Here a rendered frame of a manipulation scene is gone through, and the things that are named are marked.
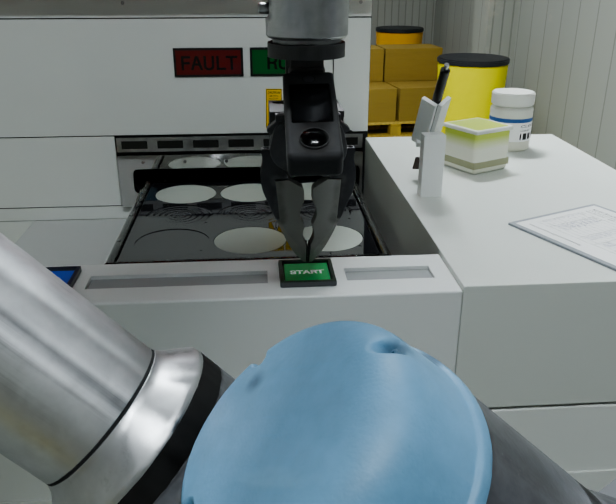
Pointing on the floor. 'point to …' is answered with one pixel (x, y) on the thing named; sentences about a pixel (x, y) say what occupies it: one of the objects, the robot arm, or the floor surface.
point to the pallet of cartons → (400, 85)
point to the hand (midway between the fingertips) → (308, 251)
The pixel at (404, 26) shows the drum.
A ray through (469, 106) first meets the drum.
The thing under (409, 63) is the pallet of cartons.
